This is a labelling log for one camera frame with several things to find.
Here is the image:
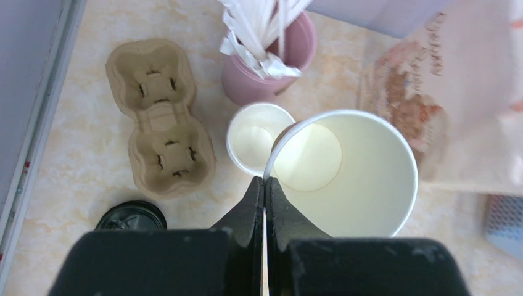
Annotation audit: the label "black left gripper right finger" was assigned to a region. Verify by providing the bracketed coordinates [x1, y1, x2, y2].
[265, 177, 470, 295]

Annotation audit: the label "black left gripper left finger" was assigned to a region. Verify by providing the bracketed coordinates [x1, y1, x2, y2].
[49, 177, 264, 295]

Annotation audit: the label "brown paper coffee cup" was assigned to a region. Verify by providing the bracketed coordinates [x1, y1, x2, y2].
[263, 109, 418, 237]

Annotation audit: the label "cream paper takeout bag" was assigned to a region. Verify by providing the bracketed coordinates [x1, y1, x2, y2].
[359, 1, 522, 196]

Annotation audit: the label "stack of black lids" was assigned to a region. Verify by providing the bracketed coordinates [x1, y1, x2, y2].
[95, 200, 167, 231]

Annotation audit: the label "brown pulp cup carrier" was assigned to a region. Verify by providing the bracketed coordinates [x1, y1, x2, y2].
[105, 39, 216, 200]

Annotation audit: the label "stack of brown paper cups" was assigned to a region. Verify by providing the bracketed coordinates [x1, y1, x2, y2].
[226, 102, 295, 176]

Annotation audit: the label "pink straw holder cup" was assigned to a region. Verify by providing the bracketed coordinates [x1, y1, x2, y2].
[220, 12, 317, 106]

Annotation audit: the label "white plastic basket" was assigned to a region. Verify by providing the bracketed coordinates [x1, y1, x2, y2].
[484, 195, 522, 261]

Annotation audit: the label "white wrapped straws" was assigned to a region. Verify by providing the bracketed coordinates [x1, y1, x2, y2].
[220, 0, 311, 79]

